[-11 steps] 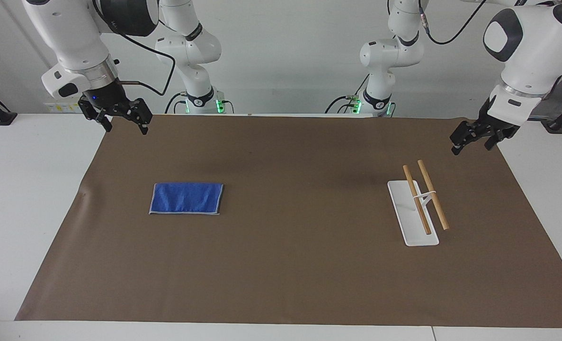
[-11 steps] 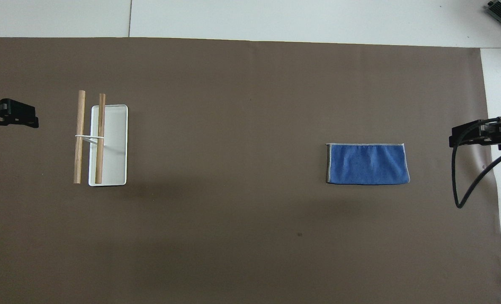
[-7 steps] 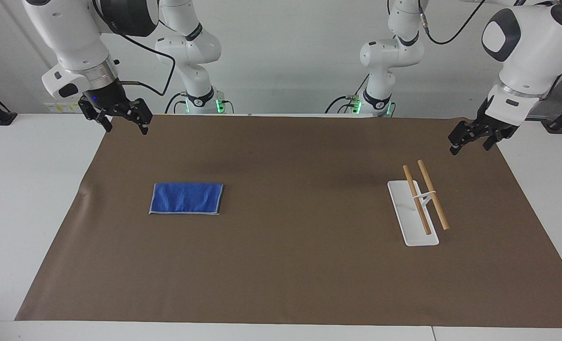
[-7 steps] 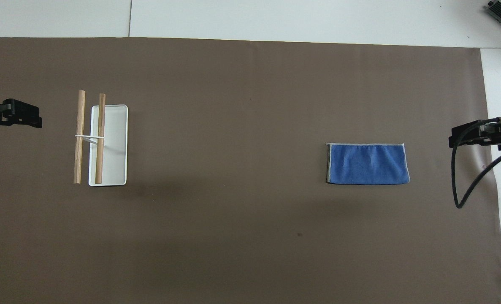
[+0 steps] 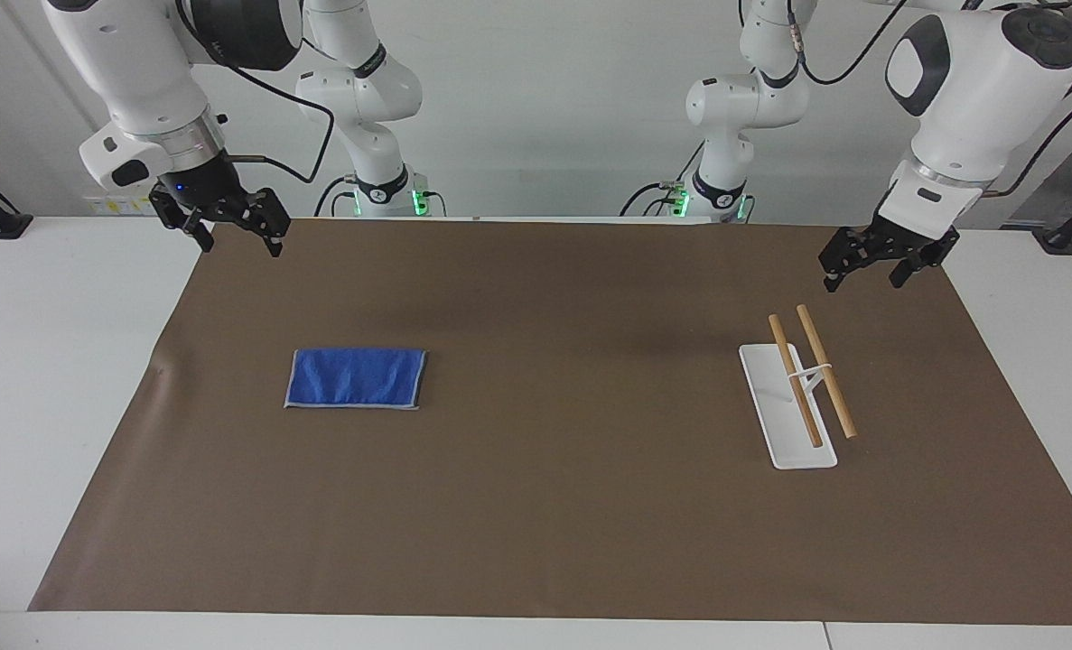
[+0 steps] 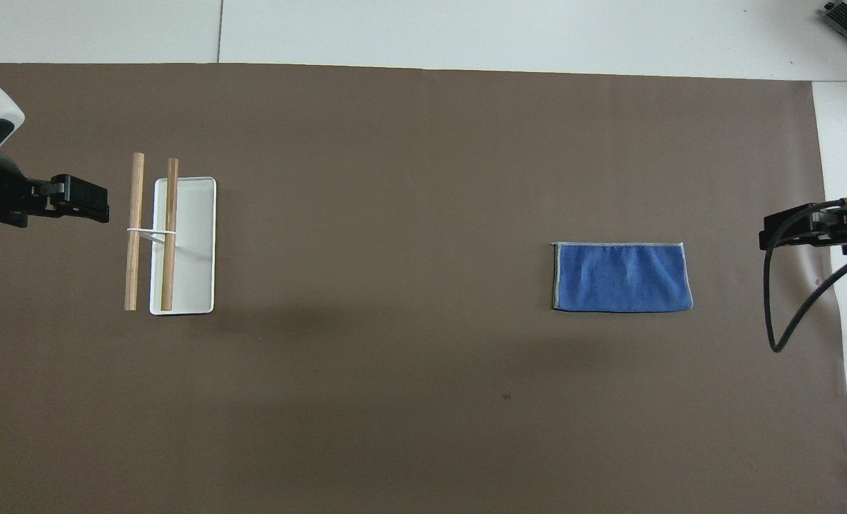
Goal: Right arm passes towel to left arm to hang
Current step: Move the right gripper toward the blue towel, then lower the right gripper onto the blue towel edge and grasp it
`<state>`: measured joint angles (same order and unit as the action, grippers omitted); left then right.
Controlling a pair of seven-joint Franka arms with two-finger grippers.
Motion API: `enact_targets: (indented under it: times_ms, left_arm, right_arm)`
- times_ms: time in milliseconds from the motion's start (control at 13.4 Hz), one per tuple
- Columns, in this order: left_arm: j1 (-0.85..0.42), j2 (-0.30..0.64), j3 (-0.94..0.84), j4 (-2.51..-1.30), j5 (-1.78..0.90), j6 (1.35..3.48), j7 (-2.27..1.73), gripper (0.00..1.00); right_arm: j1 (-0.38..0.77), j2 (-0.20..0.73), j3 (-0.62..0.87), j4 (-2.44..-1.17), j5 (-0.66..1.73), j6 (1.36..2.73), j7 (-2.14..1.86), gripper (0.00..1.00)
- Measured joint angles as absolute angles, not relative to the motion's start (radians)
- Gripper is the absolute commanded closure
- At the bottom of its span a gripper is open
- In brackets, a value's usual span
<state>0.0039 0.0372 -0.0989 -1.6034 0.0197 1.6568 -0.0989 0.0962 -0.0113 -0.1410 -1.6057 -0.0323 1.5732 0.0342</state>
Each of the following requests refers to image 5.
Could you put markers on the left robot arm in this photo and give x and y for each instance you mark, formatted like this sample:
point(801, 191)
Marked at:
point(978, 81)

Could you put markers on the blue folded towel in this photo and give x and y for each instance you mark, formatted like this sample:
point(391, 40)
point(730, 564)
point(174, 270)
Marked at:
point(355, 379)

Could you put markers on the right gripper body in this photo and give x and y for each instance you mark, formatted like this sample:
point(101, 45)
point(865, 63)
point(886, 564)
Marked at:
point(203, 185)

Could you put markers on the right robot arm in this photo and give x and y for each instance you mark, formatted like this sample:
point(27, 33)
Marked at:
point(129, 63)

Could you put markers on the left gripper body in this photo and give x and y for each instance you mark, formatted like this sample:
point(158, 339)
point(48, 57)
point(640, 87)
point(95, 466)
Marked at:
point(917, 239)

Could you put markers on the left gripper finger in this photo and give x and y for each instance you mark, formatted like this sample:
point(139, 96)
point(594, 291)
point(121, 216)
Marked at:
point(847, 255)
point(917, 264)

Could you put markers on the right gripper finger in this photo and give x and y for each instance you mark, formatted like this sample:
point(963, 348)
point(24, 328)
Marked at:
point(266, 217)
point(194, 224)

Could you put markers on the white rack with wooden bars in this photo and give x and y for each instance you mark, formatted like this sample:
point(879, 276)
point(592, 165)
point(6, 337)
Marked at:
point(793, 415)

